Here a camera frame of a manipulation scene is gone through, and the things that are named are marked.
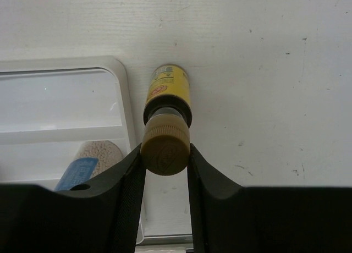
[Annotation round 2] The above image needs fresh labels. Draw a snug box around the white tiered plastic tray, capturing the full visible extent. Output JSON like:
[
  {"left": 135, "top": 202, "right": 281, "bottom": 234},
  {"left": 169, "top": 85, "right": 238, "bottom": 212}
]
[{"left": 1, "top": 56, "right": 137, "bottom": 190}]

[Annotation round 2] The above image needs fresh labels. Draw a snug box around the silver-lid shaker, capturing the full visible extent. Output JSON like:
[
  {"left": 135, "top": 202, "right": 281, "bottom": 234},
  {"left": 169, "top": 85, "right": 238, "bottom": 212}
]
[{"left": 54, "top": 141, "right": 123, "bottom": 191}]

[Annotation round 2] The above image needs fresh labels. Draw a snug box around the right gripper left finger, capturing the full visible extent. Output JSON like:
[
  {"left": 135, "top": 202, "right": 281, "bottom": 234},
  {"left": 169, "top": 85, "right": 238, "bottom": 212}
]
[{"left": 1, "top": 148, "right": 146, "bottom": 252}]

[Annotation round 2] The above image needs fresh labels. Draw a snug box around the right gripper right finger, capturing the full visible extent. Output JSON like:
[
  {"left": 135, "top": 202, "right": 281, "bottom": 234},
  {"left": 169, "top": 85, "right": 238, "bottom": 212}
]
[{"left": 187, "top": 146, "right": 351, "bottom": 252}]

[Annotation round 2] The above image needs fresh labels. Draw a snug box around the yellow small bottle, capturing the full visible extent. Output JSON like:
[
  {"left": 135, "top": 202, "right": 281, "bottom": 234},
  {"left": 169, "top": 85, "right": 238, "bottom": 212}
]
[{"left": 140, "top": 64, "right": 193, "bottom": 176}]

